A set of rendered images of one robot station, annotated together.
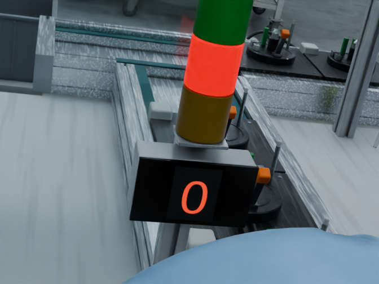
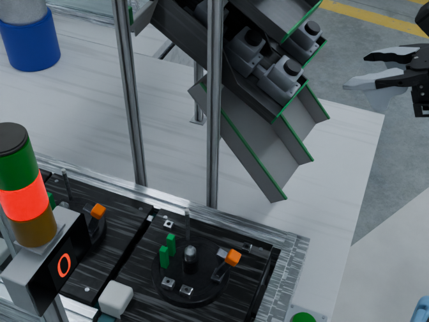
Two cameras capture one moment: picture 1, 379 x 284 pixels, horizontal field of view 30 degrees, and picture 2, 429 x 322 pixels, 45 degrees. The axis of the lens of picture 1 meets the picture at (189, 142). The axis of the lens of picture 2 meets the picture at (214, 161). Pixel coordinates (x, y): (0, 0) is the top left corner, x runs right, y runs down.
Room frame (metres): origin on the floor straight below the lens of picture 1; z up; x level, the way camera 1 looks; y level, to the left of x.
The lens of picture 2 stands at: (0.25, 0.19, 1.77)
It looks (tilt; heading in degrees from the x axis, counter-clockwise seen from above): 44 degrees down; 305
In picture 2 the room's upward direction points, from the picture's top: 1 degrees clockwise
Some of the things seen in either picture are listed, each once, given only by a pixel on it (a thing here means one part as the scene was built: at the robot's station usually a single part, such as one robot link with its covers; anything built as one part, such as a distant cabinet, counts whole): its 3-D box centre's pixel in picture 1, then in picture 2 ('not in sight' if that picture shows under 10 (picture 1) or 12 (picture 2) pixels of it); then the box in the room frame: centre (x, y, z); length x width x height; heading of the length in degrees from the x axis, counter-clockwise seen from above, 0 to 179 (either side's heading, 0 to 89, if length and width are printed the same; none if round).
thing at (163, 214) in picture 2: not in sight; (191, 276); (0.57, -0.22, 0.96); 0.24 x 0.24 x 0.02; 14
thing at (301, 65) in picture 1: (273, 42); not in sight; (1.94, -0.18, 1.01); 0.24 x 0.24 x 0.13; 14
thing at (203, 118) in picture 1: (203, 110); (31, 218); (0.64, -0.01, 1.28); 0.05 x 0.05 x 0.05
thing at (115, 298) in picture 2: not in sight; (116, 299); (0.65, -0.10, 0.97); 0.05 x 0.05 x 0.04; 14
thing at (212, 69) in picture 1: (213, 62); (21, 190); (0.64, -0.01, 1.33); 0.05 x 0.05 x 0.05
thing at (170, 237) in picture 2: not in sight; (171, 245); (0.62, -0.22, 1.01); 0.01 x 0.01 x 0.05; 14
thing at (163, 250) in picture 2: not in sight; (164, 257); (0.61, -0.20, 1.01); 0.01 x 0.01 x 0.05; 14
